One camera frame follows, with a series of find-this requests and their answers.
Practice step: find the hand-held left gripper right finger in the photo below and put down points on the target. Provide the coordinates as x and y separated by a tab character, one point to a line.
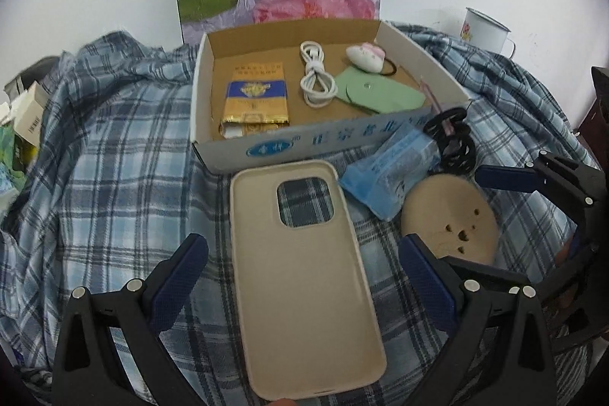
423	282

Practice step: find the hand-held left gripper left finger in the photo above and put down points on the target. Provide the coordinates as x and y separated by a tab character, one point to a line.
176	287

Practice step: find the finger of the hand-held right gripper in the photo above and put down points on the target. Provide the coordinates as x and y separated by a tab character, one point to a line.
485	272
504	178

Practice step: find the beige round pad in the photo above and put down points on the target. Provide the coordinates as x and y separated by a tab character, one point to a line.
442	211

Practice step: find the black hair band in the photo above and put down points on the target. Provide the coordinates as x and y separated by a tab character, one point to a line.
435	123

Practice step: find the pink hair stick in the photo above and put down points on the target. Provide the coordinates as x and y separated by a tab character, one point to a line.
435	104

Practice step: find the blue plastic packet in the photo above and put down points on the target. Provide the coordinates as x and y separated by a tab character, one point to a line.
380	182

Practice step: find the beige phone case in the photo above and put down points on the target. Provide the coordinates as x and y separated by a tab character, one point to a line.
295	292

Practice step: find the green felt pouch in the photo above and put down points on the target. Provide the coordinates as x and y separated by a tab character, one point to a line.
390	97

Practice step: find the white cardboard box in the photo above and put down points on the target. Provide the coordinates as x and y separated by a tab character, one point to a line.
309	123

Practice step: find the gold foil packet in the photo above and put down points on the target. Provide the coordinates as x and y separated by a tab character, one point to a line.
254	97

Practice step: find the person's right hand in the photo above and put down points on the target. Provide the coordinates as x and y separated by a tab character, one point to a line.
564	254

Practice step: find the dark brown furniture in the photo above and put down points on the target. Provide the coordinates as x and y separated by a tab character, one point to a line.
597	111

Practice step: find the blue plaid shirt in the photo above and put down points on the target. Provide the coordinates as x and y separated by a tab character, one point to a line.
119	177

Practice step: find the white enamel mug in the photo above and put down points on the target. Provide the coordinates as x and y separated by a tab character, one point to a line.
483	32

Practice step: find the green tissue pack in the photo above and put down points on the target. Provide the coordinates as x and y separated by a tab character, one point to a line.
12	158

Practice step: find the small white box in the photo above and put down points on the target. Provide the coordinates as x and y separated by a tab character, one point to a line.
31	116

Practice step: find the dark grey bag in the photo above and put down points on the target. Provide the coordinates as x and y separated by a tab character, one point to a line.
28	75

